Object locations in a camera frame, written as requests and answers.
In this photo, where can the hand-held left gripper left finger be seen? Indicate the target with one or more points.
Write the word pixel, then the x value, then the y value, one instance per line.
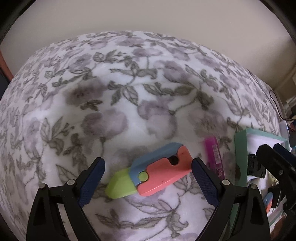
pixel 91 183

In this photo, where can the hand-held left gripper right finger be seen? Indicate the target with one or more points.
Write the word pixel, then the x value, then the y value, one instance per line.
pixel 205 183

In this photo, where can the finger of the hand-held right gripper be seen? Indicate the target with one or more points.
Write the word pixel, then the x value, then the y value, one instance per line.
pixel 285 153
pixel 275 164

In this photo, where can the orange small box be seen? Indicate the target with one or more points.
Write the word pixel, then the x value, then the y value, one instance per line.
pixel 268 202

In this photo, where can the black toy car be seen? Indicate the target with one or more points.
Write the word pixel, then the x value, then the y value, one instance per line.
pixel 254 165

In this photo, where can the purple lip balm tube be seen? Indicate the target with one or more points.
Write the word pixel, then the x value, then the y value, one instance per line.
pixel 214 153

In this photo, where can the teal white shallow box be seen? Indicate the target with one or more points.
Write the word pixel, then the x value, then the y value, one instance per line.
pixel 241 148

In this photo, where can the pink blue green toy knife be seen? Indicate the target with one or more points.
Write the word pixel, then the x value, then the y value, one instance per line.
pixel 161 173

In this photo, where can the cream nightstand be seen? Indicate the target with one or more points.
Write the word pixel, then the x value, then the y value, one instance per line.
pixel 289 81

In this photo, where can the floral grey white blanket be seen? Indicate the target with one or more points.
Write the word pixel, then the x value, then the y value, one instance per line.
pixel 115 92

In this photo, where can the orange board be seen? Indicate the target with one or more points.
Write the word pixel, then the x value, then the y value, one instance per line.
pixel 3 64

